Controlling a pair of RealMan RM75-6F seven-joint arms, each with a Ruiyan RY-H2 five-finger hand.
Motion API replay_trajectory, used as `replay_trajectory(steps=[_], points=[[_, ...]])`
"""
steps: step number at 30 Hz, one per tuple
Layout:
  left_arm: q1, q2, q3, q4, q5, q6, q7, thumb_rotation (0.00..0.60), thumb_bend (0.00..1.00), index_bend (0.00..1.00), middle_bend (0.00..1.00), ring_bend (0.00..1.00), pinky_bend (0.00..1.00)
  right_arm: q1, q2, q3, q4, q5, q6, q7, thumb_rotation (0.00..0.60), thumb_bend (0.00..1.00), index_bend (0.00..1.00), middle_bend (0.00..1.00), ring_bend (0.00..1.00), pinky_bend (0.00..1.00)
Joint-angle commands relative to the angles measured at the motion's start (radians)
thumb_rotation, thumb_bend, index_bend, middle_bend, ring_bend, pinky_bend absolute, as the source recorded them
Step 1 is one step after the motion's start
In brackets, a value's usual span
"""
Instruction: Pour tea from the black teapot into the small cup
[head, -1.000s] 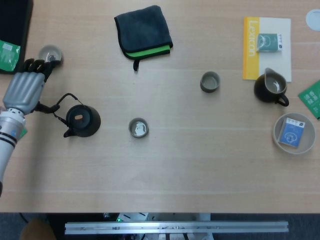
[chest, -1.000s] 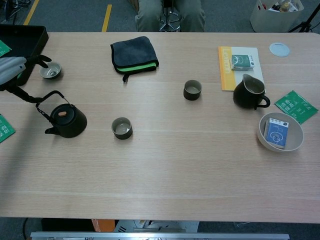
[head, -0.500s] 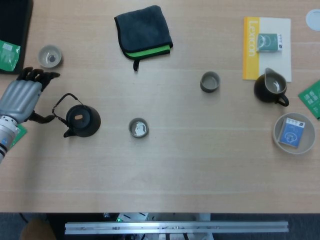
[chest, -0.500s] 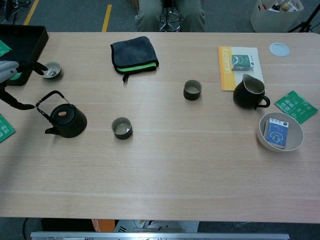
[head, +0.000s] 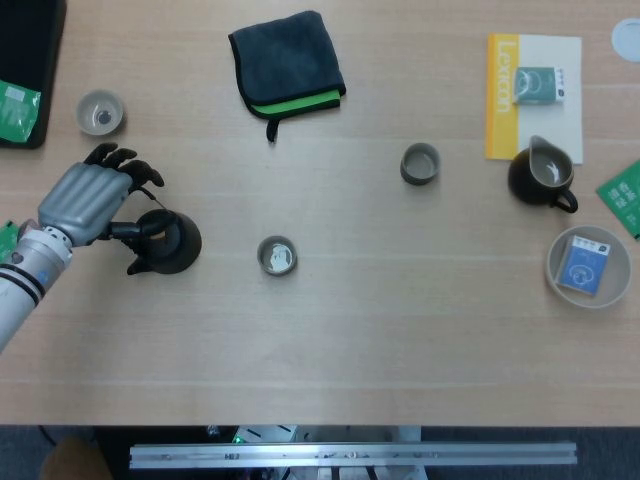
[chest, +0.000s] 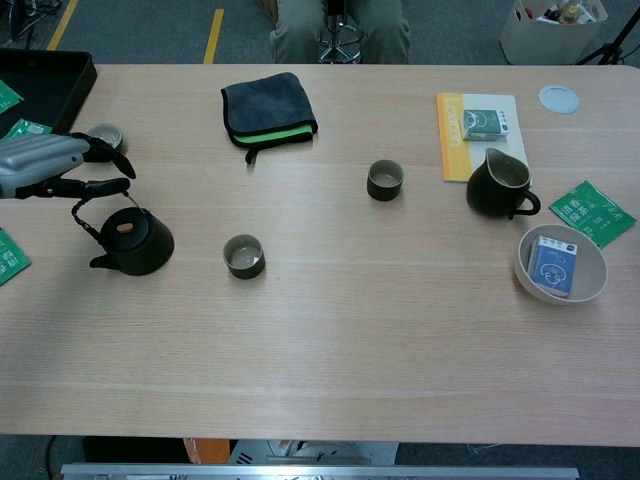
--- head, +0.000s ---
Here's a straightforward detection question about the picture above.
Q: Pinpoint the blue card box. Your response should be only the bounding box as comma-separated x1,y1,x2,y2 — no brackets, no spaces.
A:
556,234,612,297

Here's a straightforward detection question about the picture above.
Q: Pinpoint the black teapot with bail handle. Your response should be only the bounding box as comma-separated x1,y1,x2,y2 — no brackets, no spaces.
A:
125,188,203,276

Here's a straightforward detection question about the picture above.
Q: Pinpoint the teal card box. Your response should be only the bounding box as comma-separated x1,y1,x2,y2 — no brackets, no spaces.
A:
513,65,570,106

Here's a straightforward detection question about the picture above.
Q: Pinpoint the beige round bowl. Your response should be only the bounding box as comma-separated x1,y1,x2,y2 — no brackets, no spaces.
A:
545,225,633,310

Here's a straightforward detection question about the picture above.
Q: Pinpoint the yellow white Lexicon booklet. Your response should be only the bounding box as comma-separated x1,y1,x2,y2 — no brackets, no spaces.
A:
485,33,585,165

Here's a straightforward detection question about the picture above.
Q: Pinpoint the aluminium rail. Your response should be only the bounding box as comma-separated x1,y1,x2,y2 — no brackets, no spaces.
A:
128,440,579,470

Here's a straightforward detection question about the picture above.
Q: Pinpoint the black ceramic pitcher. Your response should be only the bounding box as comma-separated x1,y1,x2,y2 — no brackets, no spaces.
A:
507,134,579,215

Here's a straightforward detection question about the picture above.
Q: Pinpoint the dark cylindrical tea cup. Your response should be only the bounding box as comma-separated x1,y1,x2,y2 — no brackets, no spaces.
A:
399,142,443,187
256,235,300,277

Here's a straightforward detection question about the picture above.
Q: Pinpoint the grey green microfibre cloth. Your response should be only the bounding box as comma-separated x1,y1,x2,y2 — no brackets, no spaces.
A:
228,9,347,144

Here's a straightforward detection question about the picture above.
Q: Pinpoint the black rectangular tray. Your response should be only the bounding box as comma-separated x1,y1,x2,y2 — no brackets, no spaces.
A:
0,0,68,150

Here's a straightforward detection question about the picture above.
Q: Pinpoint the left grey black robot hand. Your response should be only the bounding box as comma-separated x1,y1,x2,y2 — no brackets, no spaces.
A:
37,143,179,249

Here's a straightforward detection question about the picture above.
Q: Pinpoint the orange brown rounded object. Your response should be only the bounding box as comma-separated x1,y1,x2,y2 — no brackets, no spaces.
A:
39,437,109,480

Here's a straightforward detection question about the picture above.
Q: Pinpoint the beige flared tea bowl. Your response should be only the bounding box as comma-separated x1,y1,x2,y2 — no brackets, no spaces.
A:
74,89,126,137

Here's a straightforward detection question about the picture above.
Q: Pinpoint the green tea packet white label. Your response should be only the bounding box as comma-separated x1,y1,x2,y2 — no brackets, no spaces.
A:
0,79,43,145

